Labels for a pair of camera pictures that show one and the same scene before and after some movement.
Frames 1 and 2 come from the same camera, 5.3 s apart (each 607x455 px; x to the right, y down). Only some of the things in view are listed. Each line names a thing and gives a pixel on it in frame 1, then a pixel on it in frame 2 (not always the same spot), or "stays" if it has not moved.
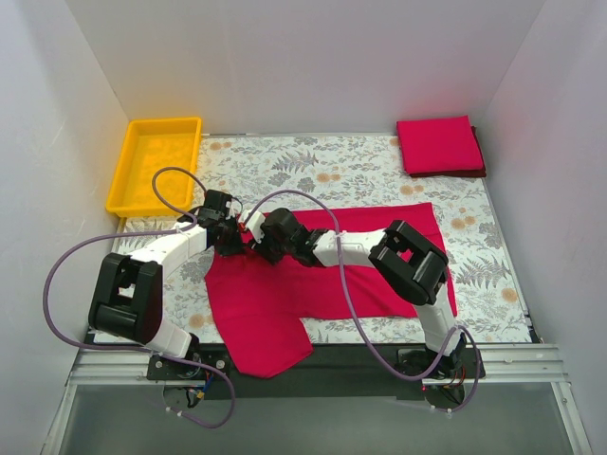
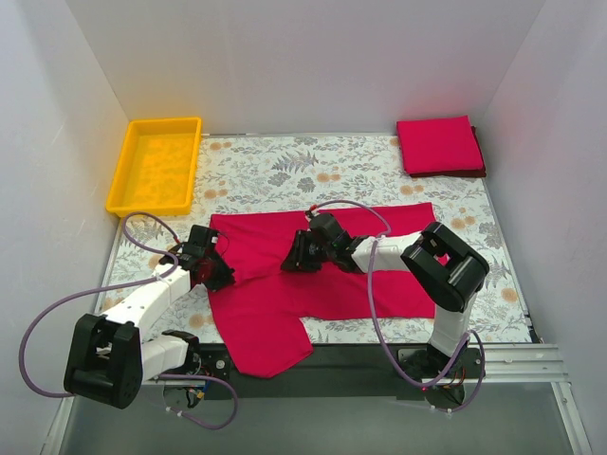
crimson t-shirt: (260, 300) stays
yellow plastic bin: (149, 145) stays
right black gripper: (266, 249) → (298, 253)
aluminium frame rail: (522, 365) stays
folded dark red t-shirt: (469, 172) stays
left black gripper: (228, 242) → (218, 273)
